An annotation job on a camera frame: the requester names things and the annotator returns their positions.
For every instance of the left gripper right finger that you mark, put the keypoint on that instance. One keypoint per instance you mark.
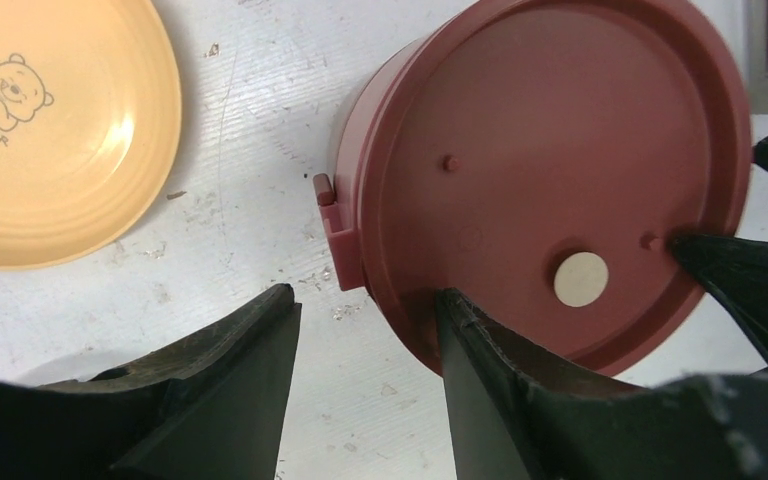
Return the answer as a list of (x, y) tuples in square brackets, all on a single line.
[(518, 411)]

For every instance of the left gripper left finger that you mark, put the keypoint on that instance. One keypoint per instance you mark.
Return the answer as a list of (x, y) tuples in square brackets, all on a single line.
[(208, 406)]

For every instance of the red round lid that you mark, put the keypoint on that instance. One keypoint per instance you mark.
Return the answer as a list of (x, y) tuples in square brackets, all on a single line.
[(539, 156)]

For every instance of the orange plastic plate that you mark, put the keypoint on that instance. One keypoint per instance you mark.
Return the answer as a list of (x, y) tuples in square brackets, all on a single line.
[(90, 122)]

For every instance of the red steel bowl with handles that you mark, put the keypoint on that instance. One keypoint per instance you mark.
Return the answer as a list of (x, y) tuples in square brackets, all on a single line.
[(339, 191)]

